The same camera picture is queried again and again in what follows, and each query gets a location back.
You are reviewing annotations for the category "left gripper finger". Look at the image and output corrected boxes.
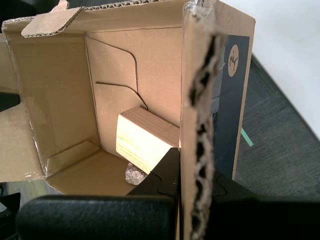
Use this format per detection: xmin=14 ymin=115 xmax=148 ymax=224
xmin=0 ymin=91 xmax=21 ymax=113

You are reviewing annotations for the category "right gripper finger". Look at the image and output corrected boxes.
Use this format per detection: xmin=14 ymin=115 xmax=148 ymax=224
xmin=211 ymin=171 xmax=320 ymax=240
xmin=16 ymin=147 xmax=182 ymax=240

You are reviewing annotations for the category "brown cardboard box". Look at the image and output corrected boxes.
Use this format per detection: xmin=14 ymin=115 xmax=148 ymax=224
xmin=0 ymin=0 xmax=257 ymax=240

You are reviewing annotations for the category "pinkish speckled granite rock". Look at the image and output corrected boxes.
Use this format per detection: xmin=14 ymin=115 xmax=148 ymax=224
xmin=124 ymin=162 xmax=148 ymax=186

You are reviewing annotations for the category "light wooden block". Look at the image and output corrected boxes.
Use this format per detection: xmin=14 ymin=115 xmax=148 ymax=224
xmin=116 ymin=106 xmax=181 ymax=175

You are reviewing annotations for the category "teal floor tape strip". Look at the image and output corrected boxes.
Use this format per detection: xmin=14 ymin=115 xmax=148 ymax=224
xmin=240 ymin=128 xmax=254 ymax=148

